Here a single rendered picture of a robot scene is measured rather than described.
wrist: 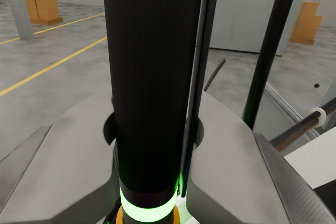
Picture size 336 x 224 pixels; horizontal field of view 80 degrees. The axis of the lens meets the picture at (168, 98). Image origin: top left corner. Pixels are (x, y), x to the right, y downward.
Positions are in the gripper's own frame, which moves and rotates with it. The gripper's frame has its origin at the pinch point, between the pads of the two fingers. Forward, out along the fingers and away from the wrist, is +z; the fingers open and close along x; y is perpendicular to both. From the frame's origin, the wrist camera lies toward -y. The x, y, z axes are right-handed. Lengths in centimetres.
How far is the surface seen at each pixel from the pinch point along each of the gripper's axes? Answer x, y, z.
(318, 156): 34.4, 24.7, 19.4
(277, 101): 70, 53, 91
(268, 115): 70, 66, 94
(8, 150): -148, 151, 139
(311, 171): 32.5, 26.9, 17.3
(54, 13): -376, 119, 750
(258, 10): 230, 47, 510
